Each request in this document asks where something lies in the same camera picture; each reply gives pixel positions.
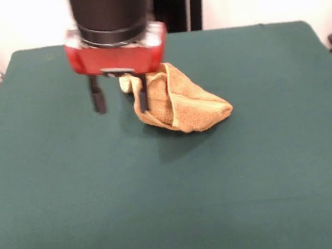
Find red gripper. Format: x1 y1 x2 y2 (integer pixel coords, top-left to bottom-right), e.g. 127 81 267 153
61 20 175 121

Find tan terry towel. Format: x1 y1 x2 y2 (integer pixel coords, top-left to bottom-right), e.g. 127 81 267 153
117 55 236 141

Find dark green table cloth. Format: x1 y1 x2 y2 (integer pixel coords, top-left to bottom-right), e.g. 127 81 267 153
0 16 332 249

